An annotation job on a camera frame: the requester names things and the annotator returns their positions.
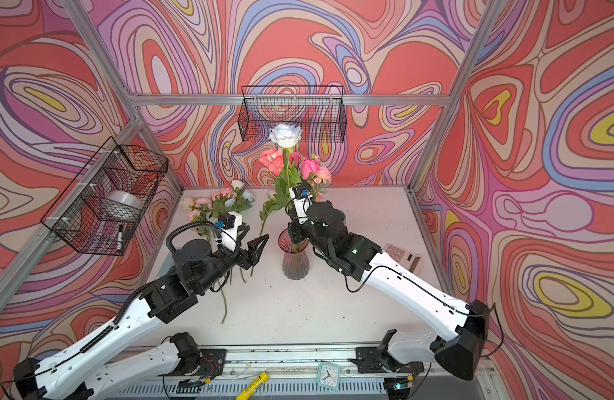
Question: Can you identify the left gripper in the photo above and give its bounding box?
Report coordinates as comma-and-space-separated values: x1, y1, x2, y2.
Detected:
194, 225, 269, 296

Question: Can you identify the light pink carnation stem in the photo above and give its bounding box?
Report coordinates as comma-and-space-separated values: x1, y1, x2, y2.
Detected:
312, 155, 332, 201

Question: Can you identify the pink glass vase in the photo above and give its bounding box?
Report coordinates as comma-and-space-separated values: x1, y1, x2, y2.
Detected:
278, 229, 309, 280

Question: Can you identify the dark pink rose stem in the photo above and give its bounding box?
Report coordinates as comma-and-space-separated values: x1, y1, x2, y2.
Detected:
300, 158, 323, 184

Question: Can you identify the salmon pink rose stem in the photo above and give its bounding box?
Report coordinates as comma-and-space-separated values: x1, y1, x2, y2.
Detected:
260, 148, 290, 206

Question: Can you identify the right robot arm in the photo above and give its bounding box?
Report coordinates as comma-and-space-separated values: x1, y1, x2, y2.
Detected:
287, 198, 492, 381

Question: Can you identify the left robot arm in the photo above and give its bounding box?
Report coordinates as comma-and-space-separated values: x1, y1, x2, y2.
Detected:
14, 228, 269, 399

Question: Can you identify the pink flower bunch on table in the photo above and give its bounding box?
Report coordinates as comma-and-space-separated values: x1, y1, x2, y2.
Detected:
181, 188, 231, 324

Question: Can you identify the pink calculator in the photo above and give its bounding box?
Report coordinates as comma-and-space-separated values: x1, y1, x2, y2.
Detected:
383, 243, 421, 273

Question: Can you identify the yellow marker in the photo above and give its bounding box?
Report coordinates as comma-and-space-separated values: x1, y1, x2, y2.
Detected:
236, 372, 270, 400

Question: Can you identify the grey tape roll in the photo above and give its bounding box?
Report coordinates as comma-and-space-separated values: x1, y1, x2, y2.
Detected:
106, 190, 144, 209

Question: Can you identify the black marker pen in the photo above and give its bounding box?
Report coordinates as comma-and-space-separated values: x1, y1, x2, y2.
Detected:
116, 224, 124, 254

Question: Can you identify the teal alarm clock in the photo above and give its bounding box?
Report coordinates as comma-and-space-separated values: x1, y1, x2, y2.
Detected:
316, 363, 341, 390

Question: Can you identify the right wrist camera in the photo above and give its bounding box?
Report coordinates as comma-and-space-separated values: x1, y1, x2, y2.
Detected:
290, 181, 313, 224

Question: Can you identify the back wire basket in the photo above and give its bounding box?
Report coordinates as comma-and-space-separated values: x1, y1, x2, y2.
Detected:
238, 84, 347, 143

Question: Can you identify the wire basket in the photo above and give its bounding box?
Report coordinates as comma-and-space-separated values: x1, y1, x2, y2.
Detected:
238, 84, 347, 143
41, 138, 169, 256

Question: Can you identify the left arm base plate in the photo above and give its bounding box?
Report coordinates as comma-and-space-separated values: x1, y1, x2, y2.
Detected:
166, 348, 227, 378

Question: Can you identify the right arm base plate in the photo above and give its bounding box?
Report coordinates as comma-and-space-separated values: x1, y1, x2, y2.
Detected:
350, 347, 425, 376

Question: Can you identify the left wire basket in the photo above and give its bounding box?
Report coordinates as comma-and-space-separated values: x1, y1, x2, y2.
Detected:
41, 138, 169, 256

